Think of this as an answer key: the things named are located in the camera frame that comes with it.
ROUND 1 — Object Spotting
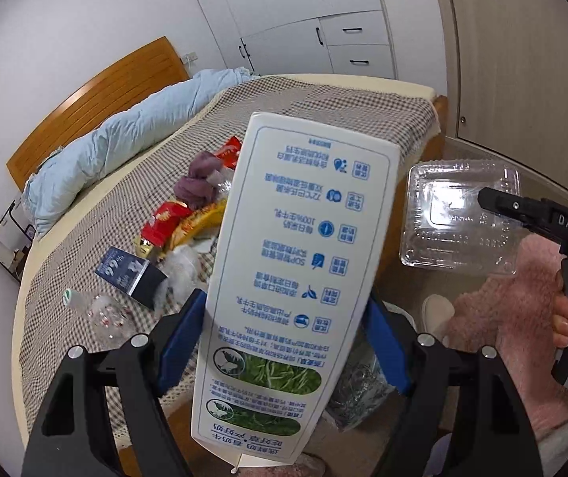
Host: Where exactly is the light blue duvet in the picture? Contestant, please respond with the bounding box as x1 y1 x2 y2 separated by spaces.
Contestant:
22 67 255 237

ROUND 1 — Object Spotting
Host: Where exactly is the red cookie snack bag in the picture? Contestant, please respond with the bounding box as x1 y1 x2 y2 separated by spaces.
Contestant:
140 201 194 259

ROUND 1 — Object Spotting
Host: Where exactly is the purple towel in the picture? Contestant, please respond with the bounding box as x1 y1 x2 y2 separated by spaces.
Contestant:
174 151 225 210

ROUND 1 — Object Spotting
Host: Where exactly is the clear plastic bottle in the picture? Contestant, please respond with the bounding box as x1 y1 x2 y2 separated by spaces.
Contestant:
62 288 133 345

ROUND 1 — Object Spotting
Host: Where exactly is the yellow snack bag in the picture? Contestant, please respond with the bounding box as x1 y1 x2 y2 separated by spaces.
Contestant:
175 199 228 250

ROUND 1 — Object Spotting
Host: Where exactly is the white milk carton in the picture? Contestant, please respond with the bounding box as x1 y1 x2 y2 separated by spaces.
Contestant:
189 112 402 471

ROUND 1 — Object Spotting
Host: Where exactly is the dark blue box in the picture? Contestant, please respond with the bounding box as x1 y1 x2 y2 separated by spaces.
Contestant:
94 247 168 309

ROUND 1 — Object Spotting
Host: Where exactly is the cream bed sheet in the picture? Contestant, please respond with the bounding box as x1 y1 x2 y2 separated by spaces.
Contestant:
18 74 437 309

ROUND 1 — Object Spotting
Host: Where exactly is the white right slipper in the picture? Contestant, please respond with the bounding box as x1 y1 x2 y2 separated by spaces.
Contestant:
422 294 456 341

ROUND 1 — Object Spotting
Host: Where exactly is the clear plastic clamshell container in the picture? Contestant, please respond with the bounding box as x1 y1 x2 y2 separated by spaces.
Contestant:
399 159 523 277

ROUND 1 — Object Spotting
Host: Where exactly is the beige door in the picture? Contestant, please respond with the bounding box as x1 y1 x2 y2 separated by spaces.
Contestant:
428 0 568 200

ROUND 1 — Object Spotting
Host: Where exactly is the person's right leg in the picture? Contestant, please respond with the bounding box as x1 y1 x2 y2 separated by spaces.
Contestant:
443 236 568 439

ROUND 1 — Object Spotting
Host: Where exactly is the black metal side table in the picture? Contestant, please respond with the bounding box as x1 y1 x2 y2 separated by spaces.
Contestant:
0 199 37 284

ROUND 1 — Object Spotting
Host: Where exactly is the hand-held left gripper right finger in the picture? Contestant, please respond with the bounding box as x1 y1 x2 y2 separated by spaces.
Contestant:
358 298 545 477

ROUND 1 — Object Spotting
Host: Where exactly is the white wardrobe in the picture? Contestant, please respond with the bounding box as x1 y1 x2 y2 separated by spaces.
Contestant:
180 0 444 96

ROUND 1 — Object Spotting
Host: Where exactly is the orange-red snack wrapper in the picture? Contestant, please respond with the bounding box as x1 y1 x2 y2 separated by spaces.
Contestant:
213 136 243 170

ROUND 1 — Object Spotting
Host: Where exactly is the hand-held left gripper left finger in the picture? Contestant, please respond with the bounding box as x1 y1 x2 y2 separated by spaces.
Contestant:
21 288 210 477

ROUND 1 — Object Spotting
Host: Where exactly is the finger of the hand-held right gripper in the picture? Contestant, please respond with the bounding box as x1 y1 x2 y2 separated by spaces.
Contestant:
477 186 547 233

